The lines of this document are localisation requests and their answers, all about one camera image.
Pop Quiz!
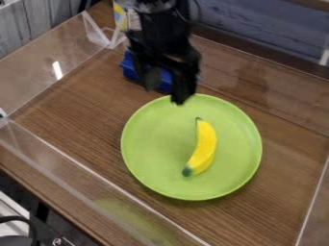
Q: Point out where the black cable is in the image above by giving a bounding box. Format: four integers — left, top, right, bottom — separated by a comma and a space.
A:
0, 215, 40, 246

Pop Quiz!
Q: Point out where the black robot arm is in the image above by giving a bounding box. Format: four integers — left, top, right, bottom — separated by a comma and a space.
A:
125, 0, 201, 105

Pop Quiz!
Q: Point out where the yellow toy banana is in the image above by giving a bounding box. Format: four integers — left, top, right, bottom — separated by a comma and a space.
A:
181, 117, 216, 177

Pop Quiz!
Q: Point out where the clear acrylic corner bracket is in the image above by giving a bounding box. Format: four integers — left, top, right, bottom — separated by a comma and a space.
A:
81, 11, 125, 50

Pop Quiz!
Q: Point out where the green round plate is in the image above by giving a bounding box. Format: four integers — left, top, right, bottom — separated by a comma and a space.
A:
120, 93, 263, 201

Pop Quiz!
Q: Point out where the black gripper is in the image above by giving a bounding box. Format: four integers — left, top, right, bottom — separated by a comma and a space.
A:
125, 9, 200, 105

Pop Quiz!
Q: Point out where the blue plastic block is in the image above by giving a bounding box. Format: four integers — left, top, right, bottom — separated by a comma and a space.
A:
118, 51, 172, 92

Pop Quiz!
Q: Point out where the clear acrylic enclosure wall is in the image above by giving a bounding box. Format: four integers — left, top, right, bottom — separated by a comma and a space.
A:
0, 14, 329, 246

